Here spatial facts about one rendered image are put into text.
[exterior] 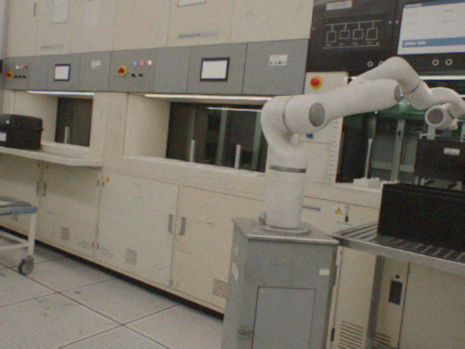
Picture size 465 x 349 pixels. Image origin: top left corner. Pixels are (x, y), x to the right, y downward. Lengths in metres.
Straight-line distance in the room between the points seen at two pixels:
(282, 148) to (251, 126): 1.50
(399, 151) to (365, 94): 1.33
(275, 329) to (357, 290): 0.81
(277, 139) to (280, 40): 1.00
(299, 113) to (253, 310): 0.59
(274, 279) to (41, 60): 3.02
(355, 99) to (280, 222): 0.49
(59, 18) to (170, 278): 2.20
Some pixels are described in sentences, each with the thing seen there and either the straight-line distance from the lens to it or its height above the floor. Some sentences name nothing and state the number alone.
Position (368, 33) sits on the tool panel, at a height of 1.57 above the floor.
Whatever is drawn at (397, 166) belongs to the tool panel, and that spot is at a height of 0.98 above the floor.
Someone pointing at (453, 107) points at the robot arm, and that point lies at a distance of 1.96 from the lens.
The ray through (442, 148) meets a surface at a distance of 2.15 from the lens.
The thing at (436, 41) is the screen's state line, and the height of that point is 1.51.
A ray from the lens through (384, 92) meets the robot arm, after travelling 1.54.
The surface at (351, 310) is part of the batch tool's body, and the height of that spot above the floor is 0.32.
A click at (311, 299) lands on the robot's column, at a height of 0.58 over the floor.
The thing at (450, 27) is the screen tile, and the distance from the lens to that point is 2.00.
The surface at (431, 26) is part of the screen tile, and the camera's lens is 2.01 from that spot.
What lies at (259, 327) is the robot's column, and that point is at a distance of 1.32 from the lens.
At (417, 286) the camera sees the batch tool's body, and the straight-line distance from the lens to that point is 1.99.
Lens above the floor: 1.01
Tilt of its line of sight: 4 degrees down
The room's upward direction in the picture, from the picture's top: 6 degrees clockwise
